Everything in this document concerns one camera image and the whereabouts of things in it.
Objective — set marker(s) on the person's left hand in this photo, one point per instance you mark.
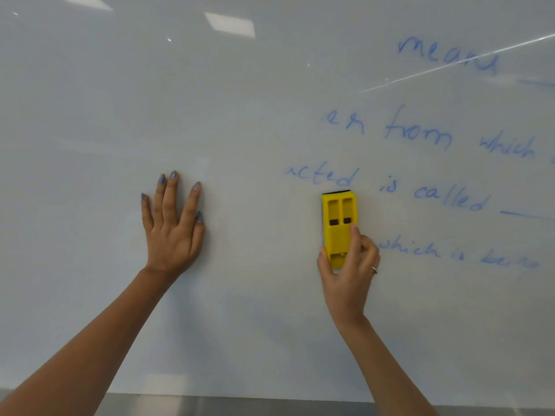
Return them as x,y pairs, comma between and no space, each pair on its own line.
171,242

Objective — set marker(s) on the person's right hand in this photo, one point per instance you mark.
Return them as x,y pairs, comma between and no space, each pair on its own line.
347,285

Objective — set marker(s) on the yellow whiteboard eraser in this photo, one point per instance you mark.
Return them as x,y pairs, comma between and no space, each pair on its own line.
338,212

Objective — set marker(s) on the white whiteboard with blue writing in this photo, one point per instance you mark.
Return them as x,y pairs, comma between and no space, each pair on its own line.
260,125

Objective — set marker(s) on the person's right forearm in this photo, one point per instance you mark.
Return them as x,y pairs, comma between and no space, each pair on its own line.
386,372

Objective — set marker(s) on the person's left forearm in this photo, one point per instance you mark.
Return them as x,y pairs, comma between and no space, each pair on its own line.
82,346

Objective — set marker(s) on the silver metal whiteboard tray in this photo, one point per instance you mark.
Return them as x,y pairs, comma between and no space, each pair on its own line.
260,406

